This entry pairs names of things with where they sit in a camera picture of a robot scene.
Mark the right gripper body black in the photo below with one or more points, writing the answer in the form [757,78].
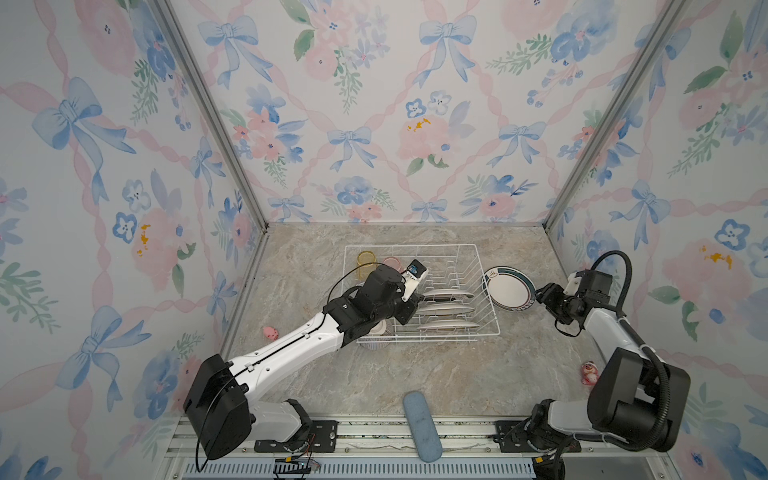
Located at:
[558,302]

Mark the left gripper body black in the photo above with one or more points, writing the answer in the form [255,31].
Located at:
[402,311]

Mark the white plate red green rim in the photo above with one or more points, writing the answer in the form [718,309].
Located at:
[448,295]
[505,286]

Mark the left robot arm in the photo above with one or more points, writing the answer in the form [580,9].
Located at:
[224,404]

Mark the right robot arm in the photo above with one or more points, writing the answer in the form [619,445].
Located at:
[638,400]

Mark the white plate in rack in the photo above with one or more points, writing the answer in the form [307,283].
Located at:
[448,325]

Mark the white ribbed bowl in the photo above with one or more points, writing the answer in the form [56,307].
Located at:
[373,340]

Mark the pink translucent plastic cup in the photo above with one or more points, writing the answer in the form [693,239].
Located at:
[393,262]

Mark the yellow translucent plastic cup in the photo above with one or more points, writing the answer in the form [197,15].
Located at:
[366,264]

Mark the small pink toy figure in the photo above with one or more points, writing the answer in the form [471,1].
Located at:
[271,333]

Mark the blue oval sponge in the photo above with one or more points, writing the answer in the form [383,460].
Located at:
[422,427]

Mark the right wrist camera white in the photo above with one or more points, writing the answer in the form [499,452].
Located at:
[573,284]

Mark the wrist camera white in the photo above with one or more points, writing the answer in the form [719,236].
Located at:
[413,274]
[573,284]

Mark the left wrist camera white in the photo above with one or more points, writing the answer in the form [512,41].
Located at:
[413,274]

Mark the white wire dish rack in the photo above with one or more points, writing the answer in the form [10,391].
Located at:
[455,266]

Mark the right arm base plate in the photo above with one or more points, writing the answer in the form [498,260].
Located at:
[520,436]

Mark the aluminium front rail frame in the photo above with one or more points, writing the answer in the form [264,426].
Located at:
[366,447]

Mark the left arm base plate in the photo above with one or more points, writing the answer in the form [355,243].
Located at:
[319,437]

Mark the right aluminium corner post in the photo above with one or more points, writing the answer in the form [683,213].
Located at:
[658,36]

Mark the aluminium corner post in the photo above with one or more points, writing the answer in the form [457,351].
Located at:
[180,47]
[658,36]

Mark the left aluminium corner post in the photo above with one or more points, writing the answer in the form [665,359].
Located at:
[180,47]

